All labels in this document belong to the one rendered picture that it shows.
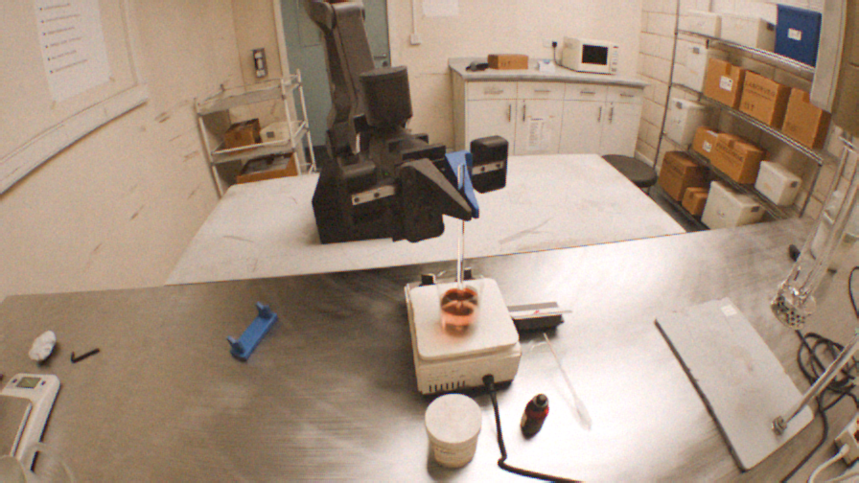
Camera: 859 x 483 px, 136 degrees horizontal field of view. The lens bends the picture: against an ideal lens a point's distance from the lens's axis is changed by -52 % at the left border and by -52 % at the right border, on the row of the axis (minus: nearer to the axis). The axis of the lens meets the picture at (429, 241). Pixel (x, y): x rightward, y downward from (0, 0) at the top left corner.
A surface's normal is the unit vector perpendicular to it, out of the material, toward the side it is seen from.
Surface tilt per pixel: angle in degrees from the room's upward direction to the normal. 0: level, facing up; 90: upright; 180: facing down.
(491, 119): 90
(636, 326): 0
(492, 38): 90
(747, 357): 0
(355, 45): 71
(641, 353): 0
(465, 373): 90
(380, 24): 90
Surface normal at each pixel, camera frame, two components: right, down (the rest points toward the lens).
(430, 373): 0.14, 0.57
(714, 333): -0.04, -0.82
